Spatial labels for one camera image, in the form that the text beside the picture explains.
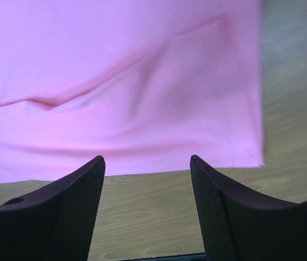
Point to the pink t shirt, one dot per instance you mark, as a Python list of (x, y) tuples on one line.
[(145, 84)]

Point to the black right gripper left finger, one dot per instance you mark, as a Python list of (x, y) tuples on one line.
[(54, 222)]

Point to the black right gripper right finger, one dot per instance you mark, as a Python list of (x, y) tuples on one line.
[(239, 223)]

